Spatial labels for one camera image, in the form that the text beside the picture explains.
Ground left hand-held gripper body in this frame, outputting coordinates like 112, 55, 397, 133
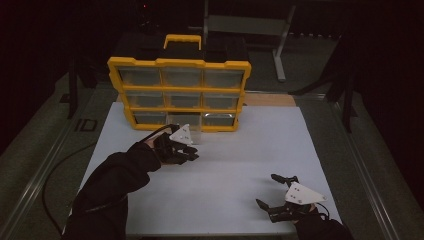
161, 123, 195, 158

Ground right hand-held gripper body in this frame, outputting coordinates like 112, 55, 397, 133
267, 175, 329, 224

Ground clear pulled-out organizer drawer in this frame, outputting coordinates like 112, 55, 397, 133
166, 112, 205, 145

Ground yellow black drawer organizer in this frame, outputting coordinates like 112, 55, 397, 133
107, 32, 252, 133

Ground person's right hand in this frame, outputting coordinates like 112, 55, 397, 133
292, 203, 325, 230

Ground person's left hand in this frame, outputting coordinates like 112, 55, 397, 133
143, 131, 184, 166

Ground set of clear plastic drawers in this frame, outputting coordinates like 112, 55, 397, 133
118, 66, 245, 127

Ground black tripod stand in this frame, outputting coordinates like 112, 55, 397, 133
288, 31, 359, 134

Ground grey metal stand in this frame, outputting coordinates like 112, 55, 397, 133
188, 0, 298, 83

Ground left hand-held gripper black cable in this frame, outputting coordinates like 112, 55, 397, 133
142, 123, 180, 144

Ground hand-held gripper black cable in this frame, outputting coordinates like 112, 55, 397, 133
142, 123, 180, 144
314, 201, 332, 222

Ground right hand-held gripper black cable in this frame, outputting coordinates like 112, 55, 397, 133
314, 201, 332, 222

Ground aluminium rail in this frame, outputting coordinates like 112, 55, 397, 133
328, 99, 403, 240
0, 87, 101, 238

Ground slim black stand post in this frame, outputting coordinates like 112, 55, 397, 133
67, 56, 80, 120

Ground long black floor cable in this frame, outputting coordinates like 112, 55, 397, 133
41, 142, 98, 236

